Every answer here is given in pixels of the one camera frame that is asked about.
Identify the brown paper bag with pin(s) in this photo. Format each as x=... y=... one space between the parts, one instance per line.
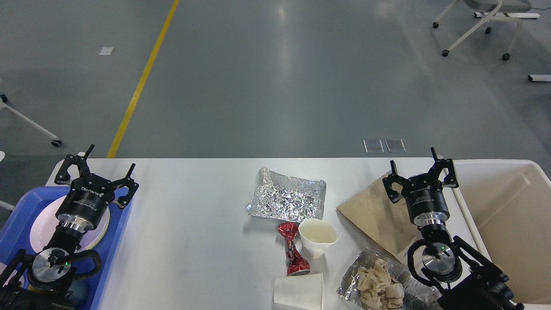
x=386 y=223

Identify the white bar on floor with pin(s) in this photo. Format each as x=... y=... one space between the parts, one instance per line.
x=539 y=78

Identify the crumpled aluminium foil sheet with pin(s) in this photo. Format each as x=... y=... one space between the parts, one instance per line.
x=282 y=197

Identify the white chair base left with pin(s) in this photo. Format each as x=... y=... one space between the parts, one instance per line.
x=55 y=140

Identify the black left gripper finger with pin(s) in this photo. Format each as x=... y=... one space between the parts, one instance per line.
x=80 y=161
x=127 y=182

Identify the white office chair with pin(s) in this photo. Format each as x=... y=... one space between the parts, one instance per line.
x=494 y=10

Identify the pink plate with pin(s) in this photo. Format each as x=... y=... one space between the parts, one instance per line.
x=44 y=226

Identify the crumpled white paper cup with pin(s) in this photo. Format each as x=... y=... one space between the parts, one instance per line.
x=317 y=236

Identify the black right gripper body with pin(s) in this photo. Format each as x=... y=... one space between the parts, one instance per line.
x=425 y=202

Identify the red foil wrapper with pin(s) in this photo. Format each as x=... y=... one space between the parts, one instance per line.
x=297 y=265

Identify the blue plastic tray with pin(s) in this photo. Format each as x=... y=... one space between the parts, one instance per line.
x=16 y=233

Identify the white paper cup lying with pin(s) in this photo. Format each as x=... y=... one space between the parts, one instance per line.
x=298 y=292

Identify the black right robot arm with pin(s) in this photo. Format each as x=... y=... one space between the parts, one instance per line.
x=465 y=278

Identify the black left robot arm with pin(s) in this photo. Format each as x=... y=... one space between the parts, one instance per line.
x=42 y=281

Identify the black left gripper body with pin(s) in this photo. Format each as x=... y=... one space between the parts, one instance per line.
x=86 y=203

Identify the foil with crumpled tissue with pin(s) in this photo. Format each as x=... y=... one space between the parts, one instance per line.
x=374 y=281

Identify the beige plastic bin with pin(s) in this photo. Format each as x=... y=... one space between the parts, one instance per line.
x=509 y=202

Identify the dark teal mug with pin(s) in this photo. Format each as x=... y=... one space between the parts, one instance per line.
x=78 y=294

